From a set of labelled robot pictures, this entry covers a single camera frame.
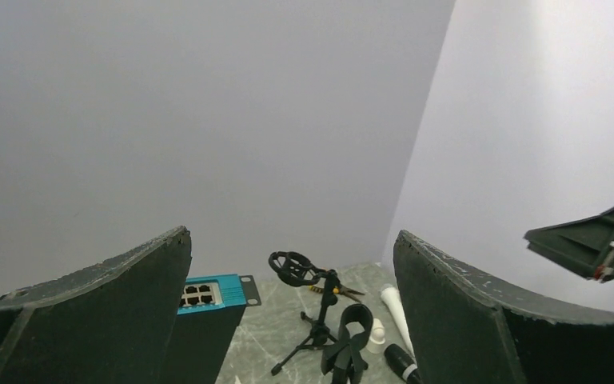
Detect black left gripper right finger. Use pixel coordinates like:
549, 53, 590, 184
393, 230, 614, 383

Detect white handheld microphone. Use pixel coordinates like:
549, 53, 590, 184
380, 284, 415, 358

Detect black tripod shock-mount stand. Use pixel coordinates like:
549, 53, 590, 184
268, 251, 340, 376

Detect black condenser microphone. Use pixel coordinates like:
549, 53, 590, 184
384, 343, 424, 384

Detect blue network switch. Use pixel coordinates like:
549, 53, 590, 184
0, 274, 262, 384

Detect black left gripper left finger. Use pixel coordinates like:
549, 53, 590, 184
0, 226, 192, 383

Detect yellow black pliers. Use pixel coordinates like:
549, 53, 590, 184
309, 285, 365, 303

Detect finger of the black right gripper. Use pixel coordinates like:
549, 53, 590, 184
524, 207, 614, 282

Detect white pipe fitting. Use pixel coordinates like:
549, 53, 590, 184
365, 318, 386, 354

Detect centre black round-base mic stand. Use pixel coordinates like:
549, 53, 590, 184
321, 303, 373, 384

